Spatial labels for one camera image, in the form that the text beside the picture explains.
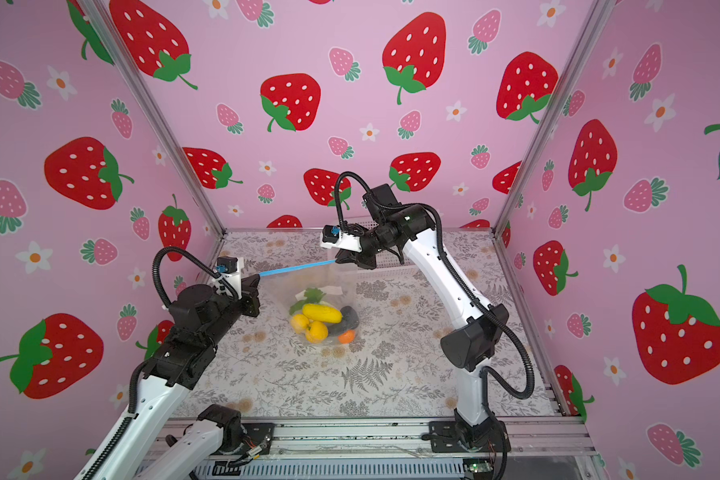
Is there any white plastic perforated basket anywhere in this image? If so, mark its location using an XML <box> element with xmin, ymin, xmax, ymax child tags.
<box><xmin>359</xmin><ymin>222</ymin><xmax>415</xmax><ymax>269</ymax></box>

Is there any small yellow lemon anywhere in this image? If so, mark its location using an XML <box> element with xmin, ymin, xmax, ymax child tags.
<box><xmin>290</xmin><ymin>314</ymin><xmax>310</xmax><ymax>334</ymax></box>

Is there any dark purple eggplant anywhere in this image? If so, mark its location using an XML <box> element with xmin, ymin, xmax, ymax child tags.
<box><xmin>327</xmin><ymin>306</ymin><xmax>359</xmax><ymax>337</ymax></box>

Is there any clear zip bag blue zipper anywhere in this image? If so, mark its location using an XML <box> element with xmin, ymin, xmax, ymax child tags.
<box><xmin>261</xmin><ymin>261</ymin><xmax>360</xmax><ymax>347</ymax></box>

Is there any yellow bell pepper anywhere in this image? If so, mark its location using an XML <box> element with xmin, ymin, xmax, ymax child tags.
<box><xmin>302</xmin><ymin>303</ymin><xmax>343</xmax><ymax>324</ymax></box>

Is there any yellow mango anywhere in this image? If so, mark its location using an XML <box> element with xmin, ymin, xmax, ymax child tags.
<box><xmin>305</xmin><ymin>321</ymin><xmax>329</xmax><ymax>344</ymax></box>

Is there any orange mandarin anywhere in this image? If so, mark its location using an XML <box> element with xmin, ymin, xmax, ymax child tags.
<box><xmin>338</xmin><ymin>330</ymin><xmax>356</xmax><ymax>344</ymax></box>

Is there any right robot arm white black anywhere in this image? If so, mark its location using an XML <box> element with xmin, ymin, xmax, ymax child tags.
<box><xmin>321</xmin><ymin>204</ymin><xmax>535</xmax><ymax>452</ymax></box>

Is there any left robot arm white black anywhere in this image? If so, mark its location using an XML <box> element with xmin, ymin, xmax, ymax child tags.
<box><xmin>77</xmin><ymin>274</ymin><xmax>260</xmax><ymax>479</ymax></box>

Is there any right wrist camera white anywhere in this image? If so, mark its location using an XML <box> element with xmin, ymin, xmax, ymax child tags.
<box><xmin>320</xmin><ymin>225</ymin><xmax>362</xmax><ymax>253</ymax></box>

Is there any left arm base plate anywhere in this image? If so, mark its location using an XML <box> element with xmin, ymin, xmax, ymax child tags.
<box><xmin>213</xmin><ymin>421</ymin><xmax>275</xmax><ymax>457</ymax></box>

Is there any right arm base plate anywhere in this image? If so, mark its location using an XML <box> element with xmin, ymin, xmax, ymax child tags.
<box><xmin>421</xmin><ymin>420</ymin><xmax>511</xmax><ymax>453</ymax></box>

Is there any right frame post aluminium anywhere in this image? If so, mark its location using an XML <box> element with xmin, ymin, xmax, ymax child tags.
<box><xmin>493</xmin><ymin>0</ymin><xmax>614</xmax><ymax>236</ymax></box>

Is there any frame post aluminium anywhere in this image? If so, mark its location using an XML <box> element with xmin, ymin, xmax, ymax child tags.
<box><xmin>493</xmin><ymin>0</ymin><xmax>614</xmax><ymax>236</ymax></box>
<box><xmin>80</xmin><ymin>0</ymin><xmax>226</xmax><ymax>236</ymax></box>

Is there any aluminium rail base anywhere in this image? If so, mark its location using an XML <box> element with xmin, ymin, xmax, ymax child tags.
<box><xmin>137</xmin><ymin>416</ymin><xmax>607</xmax><ymax>480</ymax></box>

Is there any left frame post aluminium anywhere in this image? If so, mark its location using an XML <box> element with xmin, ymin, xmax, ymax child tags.
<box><xmin>80</xmin><ymin>0</ymin><xmax>226</xmax><ymax>236</ymax></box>

